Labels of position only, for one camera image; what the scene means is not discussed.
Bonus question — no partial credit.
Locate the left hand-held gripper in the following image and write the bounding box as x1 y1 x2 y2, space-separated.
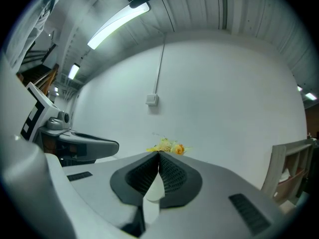
20 82 120 164

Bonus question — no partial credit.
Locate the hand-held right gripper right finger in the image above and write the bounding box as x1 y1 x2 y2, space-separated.
147 151 304 239

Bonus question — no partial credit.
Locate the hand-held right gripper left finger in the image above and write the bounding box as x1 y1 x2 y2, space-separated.
61 151 160 237

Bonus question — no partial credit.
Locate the yellow orange flower bouquet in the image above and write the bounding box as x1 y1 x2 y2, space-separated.
146 136 193 156

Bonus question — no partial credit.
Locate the white wooden shelf unit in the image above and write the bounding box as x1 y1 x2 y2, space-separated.
260 138 315 207

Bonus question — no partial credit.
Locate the brown wooden staircase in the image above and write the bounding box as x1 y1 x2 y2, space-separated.
16 63 60 96

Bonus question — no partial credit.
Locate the long ceiling tube light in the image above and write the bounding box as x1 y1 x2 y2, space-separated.
87 2 152 50

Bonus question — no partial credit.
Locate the person's light grey shirt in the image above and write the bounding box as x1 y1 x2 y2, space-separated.
4 0 66 68

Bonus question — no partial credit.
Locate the white wall junction box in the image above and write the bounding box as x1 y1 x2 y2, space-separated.
145 93 160 107

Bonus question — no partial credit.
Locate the white wall cable conduit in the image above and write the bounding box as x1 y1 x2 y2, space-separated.
153 33 167 95

